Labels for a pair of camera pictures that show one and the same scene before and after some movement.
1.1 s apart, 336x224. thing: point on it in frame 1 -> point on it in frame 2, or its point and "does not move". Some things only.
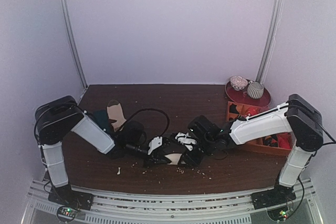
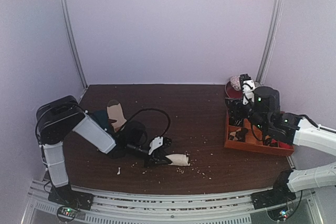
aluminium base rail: (111, 208) does not move
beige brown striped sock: (115, 112) does not move
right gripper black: (194, 153) -> (235, 107)
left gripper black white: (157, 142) does not move
